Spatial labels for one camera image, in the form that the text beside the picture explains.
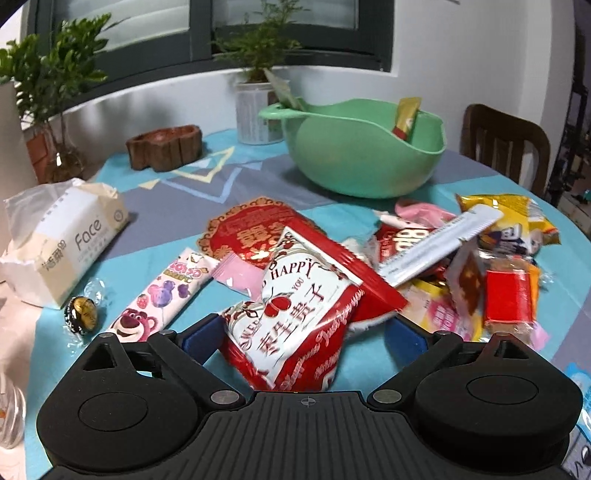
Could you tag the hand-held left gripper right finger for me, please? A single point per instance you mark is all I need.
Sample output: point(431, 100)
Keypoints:
point(408, 339)

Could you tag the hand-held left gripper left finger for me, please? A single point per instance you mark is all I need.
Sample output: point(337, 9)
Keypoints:
point(199, 337)

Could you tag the red and white snack packet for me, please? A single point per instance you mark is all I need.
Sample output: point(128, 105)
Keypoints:
point(300, 314)

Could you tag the red gold-edged packet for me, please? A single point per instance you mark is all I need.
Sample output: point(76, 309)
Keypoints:
point(240, 230)

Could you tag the pink snack packet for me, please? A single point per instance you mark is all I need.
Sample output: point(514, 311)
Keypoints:
point(418, 212)

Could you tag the yellow snack packet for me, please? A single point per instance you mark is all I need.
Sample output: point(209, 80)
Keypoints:
point(517, 217)

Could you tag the green plastic bowl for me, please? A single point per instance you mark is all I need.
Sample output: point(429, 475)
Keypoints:
point(360, 157)

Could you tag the gold sachet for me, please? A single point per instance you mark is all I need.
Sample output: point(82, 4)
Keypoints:
point(407, 117)

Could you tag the pale green sachet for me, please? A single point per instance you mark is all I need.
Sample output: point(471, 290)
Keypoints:
point(284, 92)

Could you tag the yellow and pink packet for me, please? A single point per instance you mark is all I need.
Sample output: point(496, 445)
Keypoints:
point(443, 314)

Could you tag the pink bear lollipop packet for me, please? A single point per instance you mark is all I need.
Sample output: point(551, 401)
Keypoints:
point(157, 295)

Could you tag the small pink sachet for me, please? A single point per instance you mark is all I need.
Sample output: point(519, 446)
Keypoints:
point(238, 274)

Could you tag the brown checkered packet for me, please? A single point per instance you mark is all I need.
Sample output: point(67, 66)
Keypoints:
point(468, 281)

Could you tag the red packet with white print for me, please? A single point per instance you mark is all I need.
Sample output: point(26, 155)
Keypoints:
point(397, 242)

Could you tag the long white serrated packet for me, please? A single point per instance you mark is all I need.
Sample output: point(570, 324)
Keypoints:
point(434, 244)

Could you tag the red candy in clear wrapper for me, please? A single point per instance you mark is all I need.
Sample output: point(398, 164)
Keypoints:
point(508, 295)

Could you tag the gold foil wrapped candy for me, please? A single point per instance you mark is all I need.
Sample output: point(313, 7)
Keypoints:
point(81, 314)

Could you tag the white tissue pack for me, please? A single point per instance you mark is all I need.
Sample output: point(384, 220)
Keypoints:
point(60, 240)

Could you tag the blue patterned tablecloth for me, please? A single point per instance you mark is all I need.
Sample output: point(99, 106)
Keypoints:
point(300, 194)

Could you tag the wooden tray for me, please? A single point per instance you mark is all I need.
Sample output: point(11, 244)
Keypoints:
point(164, 147)

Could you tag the light blue packet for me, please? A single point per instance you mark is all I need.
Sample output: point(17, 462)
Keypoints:
point(581, 443)

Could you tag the clear glass item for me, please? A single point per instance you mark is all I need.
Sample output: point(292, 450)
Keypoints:
point(10, 410)

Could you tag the wooden chair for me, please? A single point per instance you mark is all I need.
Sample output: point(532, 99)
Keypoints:
point(503, 138)

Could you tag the potted fern in white pot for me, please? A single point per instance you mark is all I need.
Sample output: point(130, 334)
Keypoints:
point(254, 110)

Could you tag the dark metal shelf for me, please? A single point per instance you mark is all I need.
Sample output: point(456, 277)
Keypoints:
point(575, 138)

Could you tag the leafy potted plant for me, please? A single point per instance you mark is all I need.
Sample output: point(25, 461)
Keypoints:
point(51, 74)

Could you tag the dark window frame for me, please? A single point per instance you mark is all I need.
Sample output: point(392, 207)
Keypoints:
point(194, 41)

